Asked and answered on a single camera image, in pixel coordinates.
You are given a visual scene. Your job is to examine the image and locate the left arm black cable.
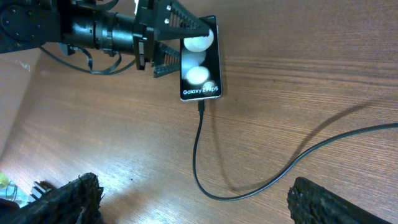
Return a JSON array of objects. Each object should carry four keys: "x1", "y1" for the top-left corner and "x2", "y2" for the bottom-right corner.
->
[{"x1": 39, "y1": 43, "x2": 137, "y2": 76}]

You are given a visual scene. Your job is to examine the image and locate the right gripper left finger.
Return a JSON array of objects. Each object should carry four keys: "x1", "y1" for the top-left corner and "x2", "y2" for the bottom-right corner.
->
[{"x1": 1, "y1": 173, "x2": 103, "y2": 224}]

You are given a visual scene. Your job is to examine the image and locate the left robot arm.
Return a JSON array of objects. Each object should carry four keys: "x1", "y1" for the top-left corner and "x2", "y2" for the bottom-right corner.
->
[{"x1": 1, "y1": 0, "x2": 210, "y2": 77}]

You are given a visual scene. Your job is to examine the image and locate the black Galaxy flip smartphone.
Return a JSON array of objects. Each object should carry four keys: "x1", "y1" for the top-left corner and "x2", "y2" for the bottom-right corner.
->
[{"x1": 180, "y1": 15, "x2": 223, "y2": 101}]

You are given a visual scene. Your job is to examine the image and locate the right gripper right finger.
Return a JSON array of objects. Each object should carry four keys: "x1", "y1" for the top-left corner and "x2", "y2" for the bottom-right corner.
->
[{"x1": 287, "y1": 177, "x2": 390, "y2": 224}]

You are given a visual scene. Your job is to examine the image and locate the thin black charging cable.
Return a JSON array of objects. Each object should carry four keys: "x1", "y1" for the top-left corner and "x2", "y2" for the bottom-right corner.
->
[{"x1": 192, "y1": 99, "x2": 398, "y2": 202}]

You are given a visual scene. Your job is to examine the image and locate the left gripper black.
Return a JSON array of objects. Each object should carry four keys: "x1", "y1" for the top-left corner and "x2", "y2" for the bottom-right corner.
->
[{"x1": 133, "y1": 0, "x2": 210, "y2": 78}]

